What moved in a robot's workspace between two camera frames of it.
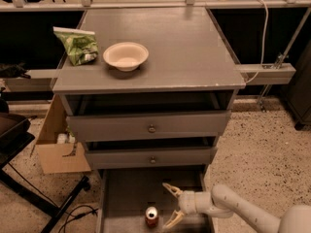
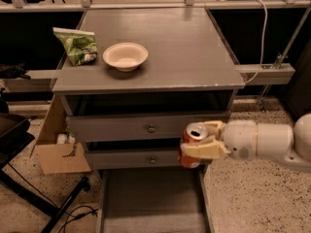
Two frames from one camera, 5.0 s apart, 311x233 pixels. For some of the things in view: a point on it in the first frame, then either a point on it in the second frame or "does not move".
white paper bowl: (125, 55) does not move
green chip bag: (81, 45) does not move
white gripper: (187, 202) → (240, 139)
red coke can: (152, 218) → (191, 133)
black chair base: (16, 135) does not move
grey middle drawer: (155, 157) does not move
